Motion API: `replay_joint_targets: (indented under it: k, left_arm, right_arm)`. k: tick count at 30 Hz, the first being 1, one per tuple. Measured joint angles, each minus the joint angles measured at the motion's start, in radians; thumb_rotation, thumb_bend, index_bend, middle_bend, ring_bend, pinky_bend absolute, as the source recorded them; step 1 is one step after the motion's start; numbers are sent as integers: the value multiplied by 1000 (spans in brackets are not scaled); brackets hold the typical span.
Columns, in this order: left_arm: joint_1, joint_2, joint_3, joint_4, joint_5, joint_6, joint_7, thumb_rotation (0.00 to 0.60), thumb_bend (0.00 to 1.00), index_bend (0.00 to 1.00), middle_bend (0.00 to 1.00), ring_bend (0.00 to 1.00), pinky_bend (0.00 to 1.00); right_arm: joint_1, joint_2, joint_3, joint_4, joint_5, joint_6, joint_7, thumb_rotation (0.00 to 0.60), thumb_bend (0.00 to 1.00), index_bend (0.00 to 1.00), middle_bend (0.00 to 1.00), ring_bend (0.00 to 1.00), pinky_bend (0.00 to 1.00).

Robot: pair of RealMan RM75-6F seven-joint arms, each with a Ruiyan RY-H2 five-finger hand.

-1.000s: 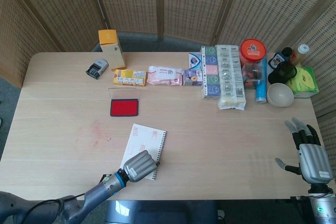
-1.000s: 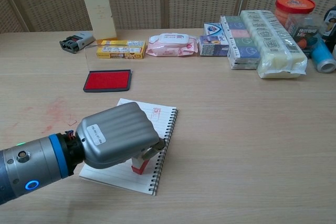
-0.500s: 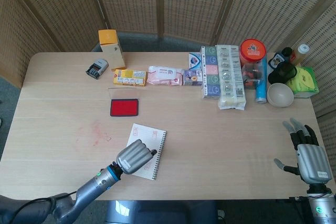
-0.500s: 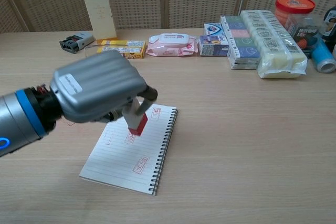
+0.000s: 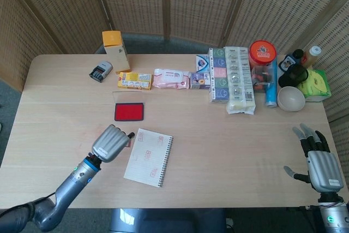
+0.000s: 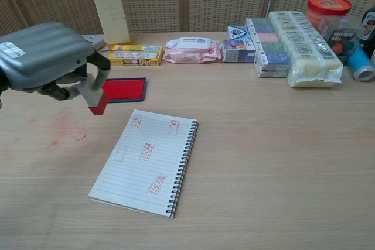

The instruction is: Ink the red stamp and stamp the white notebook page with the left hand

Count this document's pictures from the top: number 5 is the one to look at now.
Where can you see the red ink pad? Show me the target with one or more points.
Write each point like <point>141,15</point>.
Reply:
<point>129,111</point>

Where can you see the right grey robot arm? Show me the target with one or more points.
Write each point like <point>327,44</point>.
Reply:
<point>334,216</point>

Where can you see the black bottle blue label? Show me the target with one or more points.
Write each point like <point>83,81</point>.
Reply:
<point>289,59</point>

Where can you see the blue white soap box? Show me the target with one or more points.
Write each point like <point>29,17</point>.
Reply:
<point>202,64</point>

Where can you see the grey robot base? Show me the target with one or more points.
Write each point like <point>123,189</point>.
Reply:
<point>166,220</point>

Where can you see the beige bowl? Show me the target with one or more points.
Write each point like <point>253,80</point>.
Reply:
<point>291,98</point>

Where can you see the long white clear-wrapped packet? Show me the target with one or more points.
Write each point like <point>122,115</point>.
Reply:
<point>240,80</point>

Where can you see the tall beige orange box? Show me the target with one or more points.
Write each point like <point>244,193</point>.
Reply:
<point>117,53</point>

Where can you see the multicolour tissue pack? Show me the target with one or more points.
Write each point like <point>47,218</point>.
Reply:
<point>218,76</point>

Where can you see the yellow bottle white cap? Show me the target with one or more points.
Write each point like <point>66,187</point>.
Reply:
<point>312,55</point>

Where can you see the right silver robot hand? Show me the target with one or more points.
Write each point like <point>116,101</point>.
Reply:
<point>324,170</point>

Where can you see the black cup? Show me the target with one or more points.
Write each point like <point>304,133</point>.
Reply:
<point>294,76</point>

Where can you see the grey date stamper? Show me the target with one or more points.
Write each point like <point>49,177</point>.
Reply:
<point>100,71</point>

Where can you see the clear jar orange lid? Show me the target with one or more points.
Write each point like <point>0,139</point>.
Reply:
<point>262,58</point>

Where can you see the blue cylinder tube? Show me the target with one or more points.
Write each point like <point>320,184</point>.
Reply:
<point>271,94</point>

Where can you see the white spiral notebook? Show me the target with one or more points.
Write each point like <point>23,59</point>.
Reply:
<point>148,158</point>

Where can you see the small purple box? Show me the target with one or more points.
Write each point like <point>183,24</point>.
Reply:
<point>199,80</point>

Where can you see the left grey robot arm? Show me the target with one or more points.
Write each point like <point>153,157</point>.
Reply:
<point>68,189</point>

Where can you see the wooden folding screen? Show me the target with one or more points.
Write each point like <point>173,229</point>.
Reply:
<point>191,3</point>

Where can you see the flat yellow box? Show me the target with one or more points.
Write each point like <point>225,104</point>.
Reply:
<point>135,80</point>

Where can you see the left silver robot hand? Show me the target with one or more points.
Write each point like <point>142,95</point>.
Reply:
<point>109,144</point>

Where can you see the pink wet wipes pack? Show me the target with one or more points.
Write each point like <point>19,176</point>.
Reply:
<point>170,78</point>

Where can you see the green tissue pack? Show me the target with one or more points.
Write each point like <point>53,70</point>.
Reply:
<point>317,85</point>

